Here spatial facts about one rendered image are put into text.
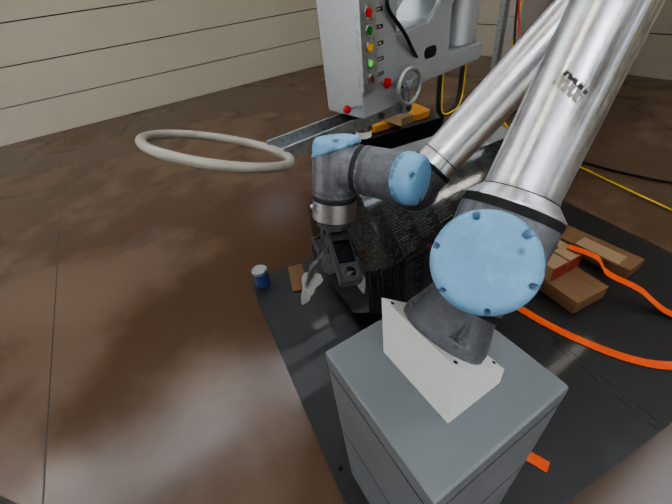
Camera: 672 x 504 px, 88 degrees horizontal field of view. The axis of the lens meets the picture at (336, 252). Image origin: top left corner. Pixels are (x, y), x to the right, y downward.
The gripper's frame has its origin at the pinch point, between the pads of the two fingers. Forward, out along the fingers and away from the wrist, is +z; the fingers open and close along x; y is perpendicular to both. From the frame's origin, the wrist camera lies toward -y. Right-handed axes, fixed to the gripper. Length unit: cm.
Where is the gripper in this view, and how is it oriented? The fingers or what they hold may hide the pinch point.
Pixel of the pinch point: (334, 301)
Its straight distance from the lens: 82.0
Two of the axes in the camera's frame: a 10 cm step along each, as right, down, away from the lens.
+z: -0.3, 8.7, 4.9
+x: -9.4, 1.4, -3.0
